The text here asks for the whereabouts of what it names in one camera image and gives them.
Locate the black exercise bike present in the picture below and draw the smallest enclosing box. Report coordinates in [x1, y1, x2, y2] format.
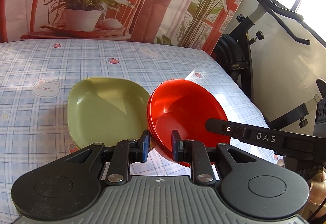
[212, 0, 325, 134]

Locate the red bowl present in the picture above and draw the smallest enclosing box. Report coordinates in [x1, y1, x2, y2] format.
[147, 79, 230, 161]

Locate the person right hand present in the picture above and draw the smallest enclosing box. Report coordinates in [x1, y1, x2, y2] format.
[300, 171, 325, 220]

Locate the plaid strawberry tablecloth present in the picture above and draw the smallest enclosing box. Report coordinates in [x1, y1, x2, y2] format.
[1, 39, 266, 223]

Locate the green plate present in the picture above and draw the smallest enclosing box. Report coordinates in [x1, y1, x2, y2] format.
[67, 78, 150, 149]

